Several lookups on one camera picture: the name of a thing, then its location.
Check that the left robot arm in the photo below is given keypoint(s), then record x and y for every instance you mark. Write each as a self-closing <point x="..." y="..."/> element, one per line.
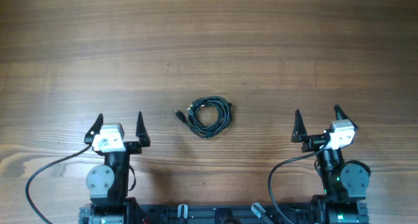
<point x="108" y="183"/>

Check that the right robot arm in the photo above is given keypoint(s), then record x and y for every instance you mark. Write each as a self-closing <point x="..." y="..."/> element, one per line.
<point x="344" y="182"/>

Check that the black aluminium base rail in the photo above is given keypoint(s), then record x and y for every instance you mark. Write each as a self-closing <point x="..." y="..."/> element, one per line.
<point x="308" y="212"/>

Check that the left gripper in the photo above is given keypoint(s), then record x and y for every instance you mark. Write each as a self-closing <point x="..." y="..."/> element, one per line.
<point x="134" y="148"/>

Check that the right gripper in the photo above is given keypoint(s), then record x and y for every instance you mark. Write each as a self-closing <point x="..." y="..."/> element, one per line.
<point x="300" y="135"/>

